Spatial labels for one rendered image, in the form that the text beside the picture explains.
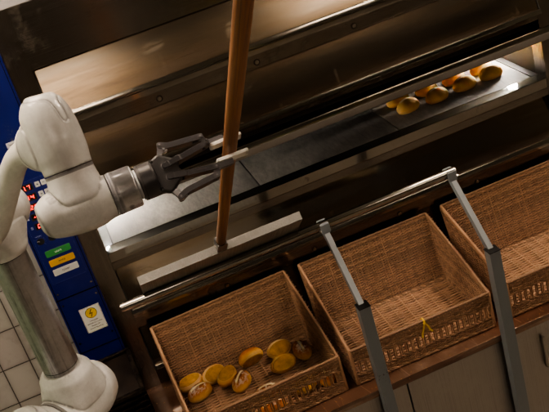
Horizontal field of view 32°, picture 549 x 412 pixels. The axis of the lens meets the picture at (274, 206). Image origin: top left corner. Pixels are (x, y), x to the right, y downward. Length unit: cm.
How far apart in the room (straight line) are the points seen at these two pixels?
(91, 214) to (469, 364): 190
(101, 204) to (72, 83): 132
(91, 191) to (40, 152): 13
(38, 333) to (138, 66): 104
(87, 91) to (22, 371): 107
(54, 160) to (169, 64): 136
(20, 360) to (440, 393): 151
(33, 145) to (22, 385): 182
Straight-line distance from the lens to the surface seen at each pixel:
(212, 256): 296
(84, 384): 268
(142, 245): 343
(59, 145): 191
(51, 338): 261
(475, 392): 356
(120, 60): 321
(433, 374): 342
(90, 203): 191
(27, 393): 365
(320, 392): 334
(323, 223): 316
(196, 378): 356
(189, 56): 323
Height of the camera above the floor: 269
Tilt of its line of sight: 27 degrees down
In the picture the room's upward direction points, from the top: 17 degrees counter-clockwise
